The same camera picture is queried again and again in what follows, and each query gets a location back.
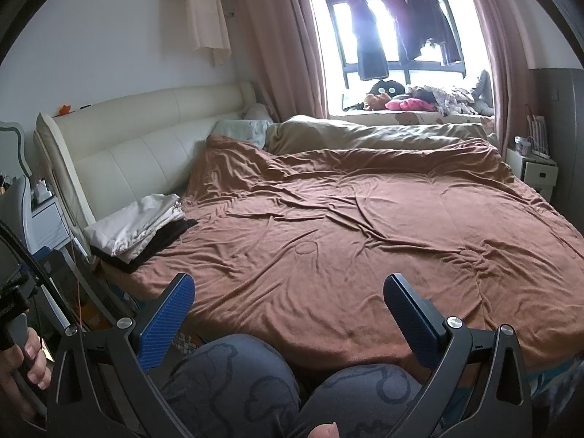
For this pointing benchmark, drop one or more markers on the person's right hand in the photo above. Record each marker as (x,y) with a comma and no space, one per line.
(325,431)

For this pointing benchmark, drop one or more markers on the person's left leg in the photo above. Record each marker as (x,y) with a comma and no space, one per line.
(228,388)

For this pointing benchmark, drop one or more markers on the pile of light clothes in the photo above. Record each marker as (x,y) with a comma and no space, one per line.
(447,96)

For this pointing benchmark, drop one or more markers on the white nightstand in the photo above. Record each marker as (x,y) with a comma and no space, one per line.
(538,173)

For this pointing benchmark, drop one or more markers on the brown blanket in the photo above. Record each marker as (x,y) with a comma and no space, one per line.
(365,237)

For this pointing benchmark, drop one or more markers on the black plush toy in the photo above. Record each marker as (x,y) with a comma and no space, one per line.
(388,89)

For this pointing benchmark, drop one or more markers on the brown plush toy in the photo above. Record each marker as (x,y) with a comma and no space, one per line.
(376,100)

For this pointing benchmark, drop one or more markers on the small orange toy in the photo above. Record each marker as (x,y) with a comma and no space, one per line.
(65,110)

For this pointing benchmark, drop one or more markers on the cream padded headboard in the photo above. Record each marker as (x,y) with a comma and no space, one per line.
(137,155)

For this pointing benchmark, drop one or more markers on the beige zip jacket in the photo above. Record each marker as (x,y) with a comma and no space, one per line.
(132,223)

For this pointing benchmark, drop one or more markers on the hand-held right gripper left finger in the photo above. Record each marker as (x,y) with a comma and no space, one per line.
(164,324)

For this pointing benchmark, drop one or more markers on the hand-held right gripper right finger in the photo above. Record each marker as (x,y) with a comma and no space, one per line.
(410,319)

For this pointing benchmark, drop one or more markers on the small jar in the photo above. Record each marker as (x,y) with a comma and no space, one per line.
(523,145)

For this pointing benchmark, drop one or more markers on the pink striped bag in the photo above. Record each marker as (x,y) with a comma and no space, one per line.
(536,132)

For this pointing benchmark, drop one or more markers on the grey ornate furniture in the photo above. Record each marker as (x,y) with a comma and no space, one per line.
(11,146)

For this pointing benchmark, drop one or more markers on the dark grey hanging garment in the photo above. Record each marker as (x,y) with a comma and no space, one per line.
(433,23)

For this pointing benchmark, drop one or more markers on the person's left hand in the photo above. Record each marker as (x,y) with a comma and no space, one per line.
(36,365)

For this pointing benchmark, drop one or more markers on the beige duvet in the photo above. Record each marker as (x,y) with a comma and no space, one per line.
(365,134)

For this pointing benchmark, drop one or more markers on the cream hanging cloth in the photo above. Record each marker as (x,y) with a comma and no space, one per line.
(205,13)

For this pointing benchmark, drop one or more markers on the cartoon print bed sheet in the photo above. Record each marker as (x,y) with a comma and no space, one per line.
(185,342)

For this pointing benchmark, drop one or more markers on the dark folded clothes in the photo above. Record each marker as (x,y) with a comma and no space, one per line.
(169,237)

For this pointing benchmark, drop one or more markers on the grey bedside table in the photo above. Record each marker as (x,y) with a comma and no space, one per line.
(50,232)

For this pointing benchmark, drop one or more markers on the pale blue pillow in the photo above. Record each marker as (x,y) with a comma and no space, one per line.
(242,132)

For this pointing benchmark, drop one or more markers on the pink curtain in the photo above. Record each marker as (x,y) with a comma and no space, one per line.
(283,32)
(502,54)

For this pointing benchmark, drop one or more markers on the dark red hanging garment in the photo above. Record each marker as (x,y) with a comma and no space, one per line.
(396,18)

